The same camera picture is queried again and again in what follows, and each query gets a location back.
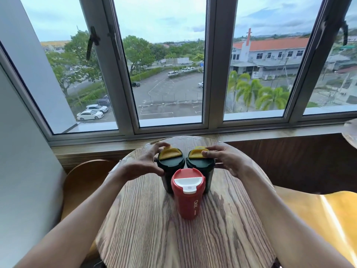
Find white building with orange roof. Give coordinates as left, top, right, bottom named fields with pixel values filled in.
left=231, top=28, right=311, bottom=81

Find brown wooden chair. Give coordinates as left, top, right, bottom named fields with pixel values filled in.
left=60, top=159, right=120, bottom=261

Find wooden window sill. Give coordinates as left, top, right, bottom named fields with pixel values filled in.
left=51, top=123, right=357, bottom=165

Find yellow wooden chair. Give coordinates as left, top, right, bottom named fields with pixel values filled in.
left=273, top=185, right=357, bottom=268

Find person's right forearm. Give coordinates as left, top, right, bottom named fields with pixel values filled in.
left=239, top=165, right=355, bottom=268

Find grey window frame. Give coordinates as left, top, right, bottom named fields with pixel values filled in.
left=0, top=0, right=357, bottom=143

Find green cup with yellow lid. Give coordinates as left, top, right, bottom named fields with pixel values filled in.
left=156, top=146, right=186, bottom=194
left=185, top=146, right=216, bottom=194

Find red cup with white lid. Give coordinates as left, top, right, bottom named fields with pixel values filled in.
left=171, top=168, right=206, bottom=220

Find person's left hand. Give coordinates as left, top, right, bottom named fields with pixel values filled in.
left=120, top=142, right=171, bottom=182

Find black window handle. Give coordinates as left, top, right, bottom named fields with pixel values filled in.
left=86, top=26, right=100, bottom=61
left=341, top=20, right=349, bottom=47

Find large green tree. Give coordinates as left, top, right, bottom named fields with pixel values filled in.
left=46, top=30, right=101, bottom=96

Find person's right hand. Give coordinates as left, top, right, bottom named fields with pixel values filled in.
left=202, top=144, right=252, bottom=179

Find white parked car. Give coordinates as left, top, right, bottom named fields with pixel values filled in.
left=85, top=104, right=109, bottom=114
left=76, top=109, right=104, bottom=121

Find person's left forearm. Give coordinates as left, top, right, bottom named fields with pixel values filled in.
left=12, top=163, right=128, bottom=268

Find palm trees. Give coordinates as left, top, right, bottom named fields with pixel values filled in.
left=227, top=70, right=291, bottom=112

